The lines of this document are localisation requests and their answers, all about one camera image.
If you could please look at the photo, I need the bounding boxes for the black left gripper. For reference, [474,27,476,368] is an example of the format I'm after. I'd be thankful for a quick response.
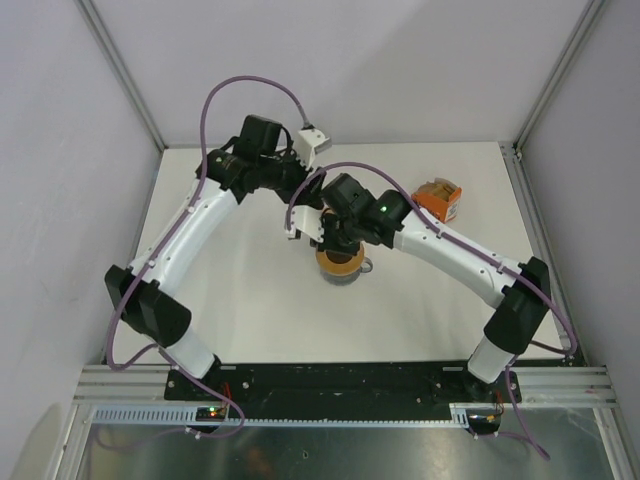
[258,142,326,211]

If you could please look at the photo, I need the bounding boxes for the grey glass coffee server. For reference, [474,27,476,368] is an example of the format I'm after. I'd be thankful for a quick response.
[321,257,374,286]

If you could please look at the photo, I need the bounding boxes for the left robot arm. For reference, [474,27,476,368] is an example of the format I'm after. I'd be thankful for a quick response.
[105,115,331,400]

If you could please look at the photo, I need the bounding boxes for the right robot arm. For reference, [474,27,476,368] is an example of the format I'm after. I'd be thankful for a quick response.
[320,173,550,401]

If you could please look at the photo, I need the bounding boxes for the brown paper coffee filters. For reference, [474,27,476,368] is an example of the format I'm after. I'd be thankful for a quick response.
[418,178,457,201]

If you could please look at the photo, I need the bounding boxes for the orange coffee filter box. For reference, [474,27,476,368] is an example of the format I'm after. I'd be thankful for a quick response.
[412,188,462,223]

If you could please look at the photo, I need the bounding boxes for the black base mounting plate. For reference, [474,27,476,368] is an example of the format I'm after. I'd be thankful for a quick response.
[164,361,521,419]

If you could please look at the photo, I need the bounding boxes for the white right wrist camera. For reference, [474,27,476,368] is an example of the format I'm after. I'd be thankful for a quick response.
[285,205,324,243]

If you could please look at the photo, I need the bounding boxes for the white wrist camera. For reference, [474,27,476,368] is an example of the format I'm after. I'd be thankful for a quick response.
[285,205,324,243]
[293,128,332,171]

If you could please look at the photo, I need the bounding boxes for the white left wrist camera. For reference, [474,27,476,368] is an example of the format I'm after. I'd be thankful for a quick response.
[293,128,332,171]

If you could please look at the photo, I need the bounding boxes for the left aluminium frame post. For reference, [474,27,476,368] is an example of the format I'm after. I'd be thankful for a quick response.
[74,0,166,153]

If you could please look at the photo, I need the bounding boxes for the aluminium frame post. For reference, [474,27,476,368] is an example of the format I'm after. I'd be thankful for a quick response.
[499,0,610,158]
[74,0,166,153]

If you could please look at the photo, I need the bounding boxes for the grey slotted cable duct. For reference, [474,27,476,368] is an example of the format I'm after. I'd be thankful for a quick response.
[93,405,498,428]

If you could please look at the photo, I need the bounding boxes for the right aluminium frame post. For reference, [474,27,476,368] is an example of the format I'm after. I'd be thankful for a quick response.
[499,0,610,158]

